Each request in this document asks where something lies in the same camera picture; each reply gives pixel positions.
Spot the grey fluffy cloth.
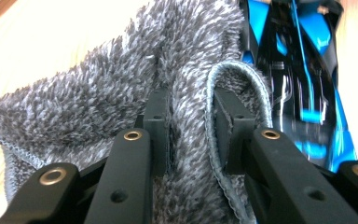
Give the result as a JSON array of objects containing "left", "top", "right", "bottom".
[{"left": 0, "top": 0, "right": 275, "bottom": 224}]

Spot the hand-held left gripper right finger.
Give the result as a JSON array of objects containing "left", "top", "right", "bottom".
[{"left": 213, "top": 87, "right": 358, "bottom": 224}]

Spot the blue toy car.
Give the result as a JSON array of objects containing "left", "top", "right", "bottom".
[{"left": 238, "top": 0, "right": 358, "bottom": 174}]

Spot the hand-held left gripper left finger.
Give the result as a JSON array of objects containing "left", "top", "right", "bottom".
[{"left": 83, "top": 88, "right": 172, "bottom": 224}]

